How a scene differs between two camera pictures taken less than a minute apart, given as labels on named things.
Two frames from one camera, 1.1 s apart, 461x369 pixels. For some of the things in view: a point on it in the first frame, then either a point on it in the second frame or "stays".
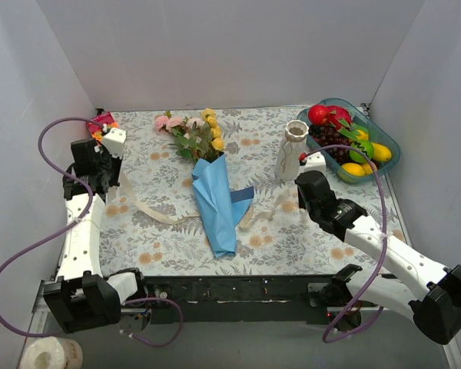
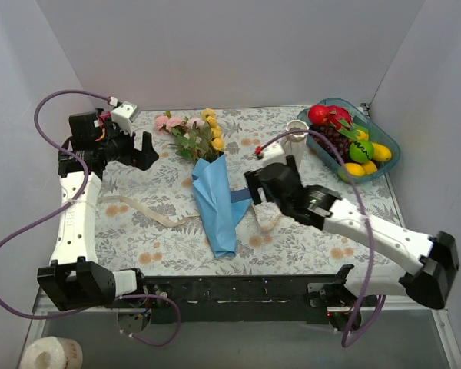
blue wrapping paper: [223, 207] stays
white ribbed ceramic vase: [288, 165] stays
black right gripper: [305, 184] -> [254, 187]
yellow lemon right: [381, 153] stays
